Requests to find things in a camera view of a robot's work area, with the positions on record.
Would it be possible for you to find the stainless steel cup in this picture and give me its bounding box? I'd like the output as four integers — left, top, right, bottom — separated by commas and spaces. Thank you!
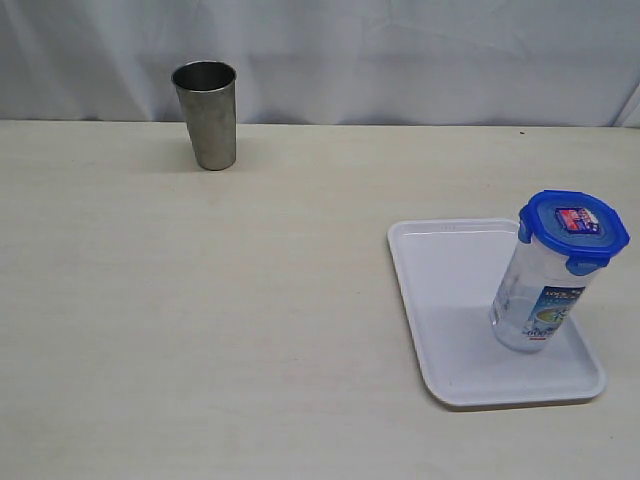
171, 60, 237, 171

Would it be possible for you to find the clear plastic tall container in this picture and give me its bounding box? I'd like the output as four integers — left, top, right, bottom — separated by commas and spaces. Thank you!
489, 219, 605, 352

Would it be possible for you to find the blue plastic lid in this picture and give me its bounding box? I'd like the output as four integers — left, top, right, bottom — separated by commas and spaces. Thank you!
518, 190, 630, 276

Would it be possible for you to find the white plastic tray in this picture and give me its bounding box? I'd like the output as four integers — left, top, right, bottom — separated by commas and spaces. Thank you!
387, 218, 606, 409

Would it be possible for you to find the white curtain backdrop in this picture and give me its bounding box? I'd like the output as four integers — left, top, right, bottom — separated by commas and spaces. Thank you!
1, 0, 639, 127

